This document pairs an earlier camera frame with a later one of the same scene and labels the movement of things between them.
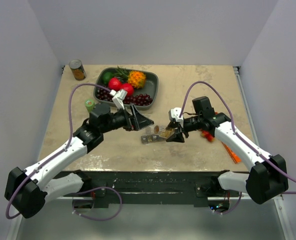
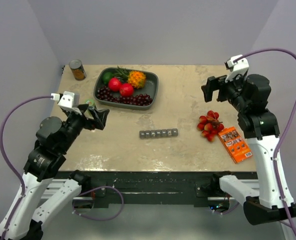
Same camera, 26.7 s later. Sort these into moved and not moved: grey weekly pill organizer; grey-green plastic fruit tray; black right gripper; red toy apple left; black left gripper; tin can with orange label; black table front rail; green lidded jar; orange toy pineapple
Moved: black left gripper; black right gripper; grey weekly pill organizer
Not moved: red toy apple left; black table front rail; tin can with orange label; green lidded jar; grey-green plastic fruit tray; orange toy pineapple
